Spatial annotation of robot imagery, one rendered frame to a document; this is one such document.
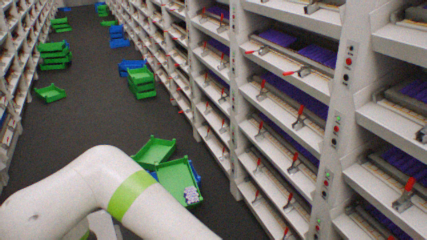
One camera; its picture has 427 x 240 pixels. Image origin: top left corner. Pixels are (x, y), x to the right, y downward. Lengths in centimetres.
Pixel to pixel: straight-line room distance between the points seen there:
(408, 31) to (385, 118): 21
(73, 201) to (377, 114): 72
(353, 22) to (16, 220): 83
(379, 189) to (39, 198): 80
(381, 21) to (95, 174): 71
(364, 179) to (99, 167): 69
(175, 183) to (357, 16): 139
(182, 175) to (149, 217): 130
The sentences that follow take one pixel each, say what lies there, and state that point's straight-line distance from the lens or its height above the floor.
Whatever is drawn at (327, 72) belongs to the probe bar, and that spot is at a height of 95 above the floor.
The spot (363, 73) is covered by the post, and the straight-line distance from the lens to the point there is 86.
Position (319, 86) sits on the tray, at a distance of 101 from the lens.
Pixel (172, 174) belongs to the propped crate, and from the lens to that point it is 194.
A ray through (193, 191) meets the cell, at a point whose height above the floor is 9.
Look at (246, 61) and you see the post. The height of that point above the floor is 83.
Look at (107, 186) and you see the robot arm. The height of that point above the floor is 87.
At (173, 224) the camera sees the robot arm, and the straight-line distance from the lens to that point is 64.
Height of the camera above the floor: 128
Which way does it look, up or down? 29 degrees down
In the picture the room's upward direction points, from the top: 2 degrees counter-clockwise
